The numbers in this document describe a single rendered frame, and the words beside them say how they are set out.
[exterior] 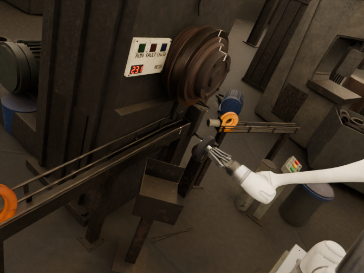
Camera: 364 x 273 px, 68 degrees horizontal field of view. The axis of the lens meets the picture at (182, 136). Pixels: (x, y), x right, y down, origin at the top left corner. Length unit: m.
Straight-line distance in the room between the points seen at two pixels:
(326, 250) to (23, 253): 1.61
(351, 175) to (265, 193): 0.36
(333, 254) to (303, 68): 2.96
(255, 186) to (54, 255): 1.19
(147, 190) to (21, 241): 0.83
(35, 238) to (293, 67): 3.63
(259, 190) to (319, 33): 3.08
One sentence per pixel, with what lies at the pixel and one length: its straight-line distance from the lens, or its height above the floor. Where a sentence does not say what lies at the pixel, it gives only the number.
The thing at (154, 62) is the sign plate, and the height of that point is 1.12.
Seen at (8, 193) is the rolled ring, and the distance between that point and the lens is 1.18.
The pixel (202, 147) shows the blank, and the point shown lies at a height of 0.87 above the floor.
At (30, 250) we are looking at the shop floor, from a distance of 1.85.
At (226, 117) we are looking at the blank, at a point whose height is 0.74.
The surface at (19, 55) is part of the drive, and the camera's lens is 2.33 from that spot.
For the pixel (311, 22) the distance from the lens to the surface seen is 4.19.
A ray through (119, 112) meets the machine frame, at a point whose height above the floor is 0.87.
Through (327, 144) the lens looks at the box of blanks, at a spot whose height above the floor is 0.47.
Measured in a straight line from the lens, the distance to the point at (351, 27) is 4.01.
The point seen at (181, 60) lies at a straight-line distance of 1.40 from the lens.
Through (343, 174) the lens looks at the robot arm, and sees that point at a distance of 1.34.
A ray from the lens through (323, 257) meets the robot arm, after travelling 1.61.
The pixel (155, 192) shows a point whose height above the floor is 0.60.
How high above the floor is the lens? 1.57
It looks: 31 degrees down
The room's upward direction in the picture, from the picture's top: 23 degrees clockwise
